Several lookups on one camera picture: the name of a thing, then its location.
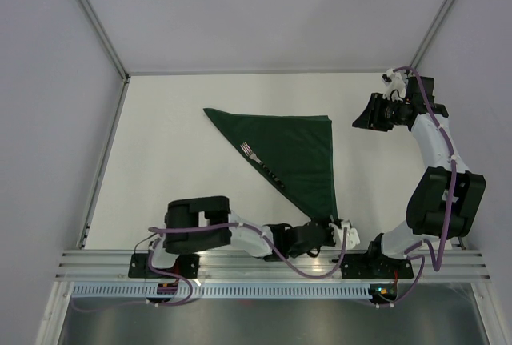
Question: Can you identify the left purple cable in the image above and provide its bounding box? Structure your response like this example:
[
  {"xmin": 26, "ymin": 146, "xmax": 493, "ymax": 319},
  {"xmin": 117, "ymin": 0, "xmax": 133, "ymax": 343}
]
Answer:
[{"xmin": 71, "ymin": 223, "xmax": 349, "ymax": 314}]

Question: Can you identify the right aluminium frame post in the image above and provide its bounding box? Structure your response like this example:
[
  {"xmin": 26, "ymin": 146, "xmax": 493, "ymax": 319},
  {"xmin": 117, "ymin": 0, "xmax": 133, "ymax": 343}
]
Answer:
[{"xmin": 408, "ymin": 0, "xmax": 457, "ymax": 69}]

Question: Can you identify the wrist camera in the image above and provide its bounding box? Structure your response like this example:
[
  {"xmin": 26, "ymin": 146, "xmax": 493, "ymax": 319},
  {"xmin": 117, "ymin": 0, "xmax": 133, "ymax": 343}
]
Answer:
[
  {"xmin": 329, "ymin": 220, "xmax": 361, "ymax": 250},
  {"xmin": 382, "ymin": 69, "xmax": 406, "ymax": 102}
]

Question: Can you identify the back aluminium frame bar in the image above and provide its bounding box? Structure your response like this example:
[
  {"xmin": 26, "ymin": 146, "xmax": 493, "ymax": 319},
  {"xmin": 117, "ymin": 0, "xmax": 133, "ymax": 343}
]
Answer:
[{"xmin": 127, "ymin": 67, "xmax": 388, "ymax": 77}]

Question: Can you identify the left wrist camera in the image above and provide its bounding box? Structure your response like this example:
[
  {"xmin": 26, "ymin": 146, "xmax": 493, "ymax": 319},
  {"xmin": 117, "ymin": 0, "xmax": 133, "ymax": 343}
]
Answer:
[{"xmin": 329, "ymin": 220, "xmax": 361, "ymax": 250}]

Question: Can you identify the dark green cloth napkin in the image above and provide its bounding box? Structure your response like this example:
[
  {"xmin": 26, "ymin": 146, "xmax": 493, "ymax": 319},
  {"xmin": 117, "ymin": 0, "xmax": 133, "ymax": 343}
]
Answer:
[{"xmin": 203, "ymin": 108, "xmax": 339, "ymax": 222}]

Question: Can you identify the silver fork black handle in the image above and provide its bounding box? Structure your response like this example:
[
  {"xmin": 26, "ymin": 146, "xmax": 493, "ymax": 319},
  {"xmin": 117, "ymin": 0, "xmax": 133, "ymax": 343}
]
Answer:
[{"xmin": 240, "ymin": 142, "xmax": 286, "ymax": 189}]

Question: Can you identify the aluminium front rail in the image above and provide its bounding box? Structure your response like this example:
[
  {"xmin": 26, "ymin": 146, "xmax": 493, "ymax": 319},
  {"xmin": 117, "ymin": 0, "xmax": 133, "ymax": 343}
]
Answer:
[{"xmin": 54, "ymin": 247, "xmax": 490, "ymax": 283}]

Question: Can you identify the white slotted cable duct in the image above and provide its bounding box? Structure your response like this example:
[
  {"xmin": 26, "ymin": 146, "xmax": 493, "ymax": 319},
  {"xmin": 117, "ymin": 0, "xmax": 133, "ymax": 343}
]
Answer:
[{"xmin": 72, "ymin": 283, "xmax": 370, "ymax": 299}]

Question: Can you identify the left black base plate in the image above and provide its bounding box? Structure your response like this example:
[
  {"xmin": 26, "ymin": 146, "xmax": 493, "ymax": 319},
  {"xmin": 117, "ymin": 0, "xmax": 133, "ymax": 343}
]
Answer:
[{"xmin": 128, "ymin": 253, "xmax": 200, "ymax": 279}]

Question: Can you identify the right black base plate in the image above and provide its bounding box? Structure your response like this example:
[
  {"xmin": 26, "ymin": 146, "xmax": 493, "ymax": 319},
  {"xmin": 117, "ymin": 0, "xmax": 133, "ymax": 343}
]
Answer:
[{"xmin": 341, "ymin": 253, "xmax": 414, "ymax": 279}]

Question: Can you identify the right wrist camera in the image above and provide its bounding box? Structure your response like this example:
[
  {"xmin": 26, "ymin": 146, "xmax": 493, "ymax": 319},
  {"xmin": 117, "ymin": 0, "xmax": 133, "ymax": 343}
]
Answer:
[{"xmin": 382, "ymin": 69, "xmax": 406, "ymax": 102}]

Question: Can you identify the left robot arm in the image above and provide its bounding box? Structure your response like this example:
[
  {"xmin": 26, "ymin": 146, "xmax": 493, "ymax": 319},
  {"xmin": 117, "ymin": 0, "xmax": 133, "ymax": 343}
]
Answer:
[{"xmin": 146, "ymin": 196, "xmax": 342, "ymax": 278}]

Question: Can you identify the aluminium frame post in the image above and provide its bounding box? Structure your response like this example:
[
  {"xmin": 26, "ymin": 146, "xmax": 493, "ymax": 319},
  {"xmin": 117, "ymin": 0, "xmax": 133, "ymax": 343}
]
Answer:
[
  {"xmin": 408, "ymin": 0, "xmax": 457, "ymax": 69},
  {"xmin": 75, "ymin": 0, "xmax": 130, "ymax": 82}
]

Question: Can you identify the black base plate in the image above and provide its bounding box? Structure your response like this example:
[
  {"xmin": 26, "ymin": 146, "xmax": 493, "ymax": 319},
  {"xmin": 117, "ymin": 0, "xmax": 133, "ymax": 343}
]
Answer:
[
  {"xmin": 341, "ymin": 253, "xmax": 414, "ymax": 279},
  {"xmin": 128, "ymin": 253, "xmax": 200, "ymax": 279}
]

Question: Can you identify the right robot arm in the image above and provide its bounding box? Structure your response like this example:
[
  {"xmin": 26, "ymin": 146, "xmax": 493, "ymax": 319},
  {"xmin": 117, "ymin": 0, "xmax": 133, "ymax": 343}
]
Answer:
[{"xmin": 352, "ymin": 67, "xmax": 486, "ymax": 277}]

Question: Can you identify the left aluminium frame post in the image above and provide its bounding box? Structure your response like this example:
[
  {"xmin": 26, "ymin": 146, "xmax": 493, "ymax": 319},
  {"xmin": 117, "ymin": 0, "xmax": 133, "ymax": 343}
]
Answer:
[{"xmin": 75, "ymin": 0, "xmax": 130, "ymax": 82}]

